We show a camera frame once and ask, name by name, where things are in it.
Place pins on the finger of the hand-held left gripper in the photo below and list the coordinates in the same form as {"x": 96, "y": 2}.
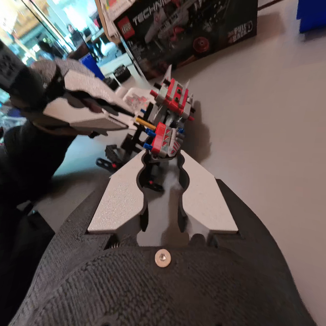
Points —
{"x": 76, "y": 118}
{"x": 89, "y": 85}

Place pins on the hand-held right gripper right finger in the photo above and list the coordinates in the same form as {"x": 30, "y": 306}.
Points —
{"x": 206, "y": 203}

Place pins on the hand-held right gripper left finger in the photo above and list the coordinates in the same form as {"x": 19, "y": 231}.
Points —
{"x": 117, "y": 201}

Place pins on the toy brick vehicle model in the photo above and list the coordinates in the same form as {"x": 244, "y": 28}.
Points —
{"x": 173, "y": 99}

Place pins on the grey desk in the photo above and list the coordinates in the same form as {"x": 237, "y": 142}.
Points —
{"x": 267, "y": 114}

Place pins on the blue plastic container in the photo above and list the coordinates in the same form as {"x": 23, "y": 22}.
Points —
{"x": 91, "y": 66}

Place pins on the open instruction booklet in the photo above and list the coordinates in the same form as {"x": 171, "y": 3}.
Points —
{"x": 132, "y": 98}

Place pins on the cardboard box with white label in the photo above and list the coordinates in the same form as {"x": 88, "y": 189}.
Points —
{"x": 107, "y": 20}

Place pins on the person's dark clothing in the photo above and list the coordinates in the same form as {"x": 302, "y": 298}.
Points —
{"x": 20, "y": 254}

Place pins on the black toy set box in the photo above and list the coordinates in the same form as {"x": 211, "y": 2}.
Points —
{"x": 203, "y": 25}

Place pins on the blue plastic bin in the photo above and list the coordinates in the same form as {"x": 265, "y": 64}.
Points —
{"x": 313, "y": 15}

